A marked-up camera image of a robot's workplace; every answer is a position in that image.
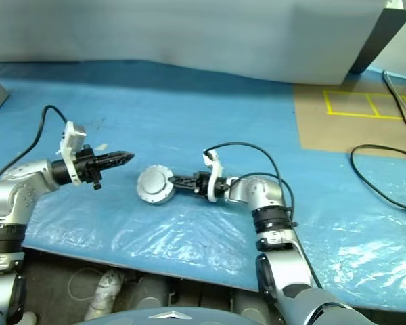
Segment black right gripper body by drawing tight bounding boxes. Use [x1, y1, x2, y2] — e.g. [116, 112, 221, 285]
[193, 171, 211, 196]

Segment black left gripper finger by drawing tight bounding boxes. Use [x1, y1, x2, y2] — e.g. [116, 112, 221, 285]
[97, 157, 134, 171]
[95, 150, 136, 163]

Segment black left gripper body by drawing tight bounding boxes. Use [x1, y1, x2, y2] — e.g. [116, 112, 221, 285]
[74, 144, 104, 192]

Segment silver motor housing copper windings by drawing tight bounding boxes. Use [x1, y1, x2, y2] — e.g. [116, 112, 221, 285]
[137, 165, 177, 206]

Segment round silver motor lid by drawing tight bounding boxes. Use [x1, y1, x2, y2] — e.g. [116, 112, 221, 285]
[137, 165, 172, 200]

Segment blue plastic table sheet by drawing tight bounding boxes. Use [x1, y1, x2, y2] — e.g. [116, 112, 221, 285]
[0, 60, 406, 311]

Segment dark rounded shape under table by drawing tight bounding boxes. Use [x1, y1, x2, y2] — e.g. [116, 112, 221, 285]
[134, 276, 173, 309]
[230, 290, 260, 320]

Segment white wrapped object under table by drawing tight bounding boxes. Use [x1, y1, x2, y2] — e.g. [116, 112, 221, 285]
[83, 269, 125, 322]

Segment brown cardboard sheet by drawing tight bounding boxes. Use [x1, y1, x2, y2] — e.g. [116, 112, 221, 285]
[292, 72, 406, 160]

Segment grey robot torso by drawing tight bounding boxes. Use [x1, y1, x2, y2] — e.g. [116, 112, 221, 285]
[73, 306, 282, 325]

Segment white backdrop board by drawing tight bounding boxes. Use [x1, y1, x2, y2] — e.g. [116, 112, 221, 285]
[0, 0, 390, 85]

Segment black angled board stand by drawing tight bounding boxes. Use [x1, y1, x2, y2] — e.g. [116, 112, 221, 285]
[349, 8, 406, 76]

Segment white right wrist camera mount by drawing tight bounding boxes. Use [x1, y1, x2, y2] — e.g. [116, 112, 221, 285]
[202, 150, 225, 204]

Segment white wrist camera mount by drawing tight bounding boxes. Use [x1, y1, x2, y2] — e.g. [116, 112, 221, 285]
[202, 150, 225, 204]
[55, 121, 89, 186]

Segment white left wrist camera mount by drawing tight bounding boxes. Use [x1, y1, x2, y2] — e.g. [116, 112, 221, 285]
[55, 121, 89, 186]

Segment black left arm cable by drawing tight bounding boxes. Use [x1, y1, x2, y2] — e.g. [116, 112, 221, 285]
[0, 105, 69, 186]

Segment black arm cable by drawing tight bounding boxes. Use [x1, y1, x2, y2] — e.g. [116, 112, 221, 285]
[0, 105, 69, 186]
[204, 141, 298, 231]

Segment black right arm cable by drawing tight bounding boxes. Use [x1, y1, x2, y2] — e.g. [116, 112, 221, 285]
[204, 141, 298, 231]

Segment black looped table cable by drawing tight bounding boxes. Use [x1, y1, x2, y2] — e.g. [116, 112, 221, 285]
[350, 144, 406, 213]

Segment black straight table cable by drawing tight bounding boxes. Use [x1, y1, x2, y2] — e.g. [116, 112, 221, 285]
[382, 70, 406, 139]

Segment white thin table cable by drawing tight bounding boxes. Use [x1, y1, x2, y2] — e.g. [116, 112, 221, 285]
[386, 71, 406, 123]

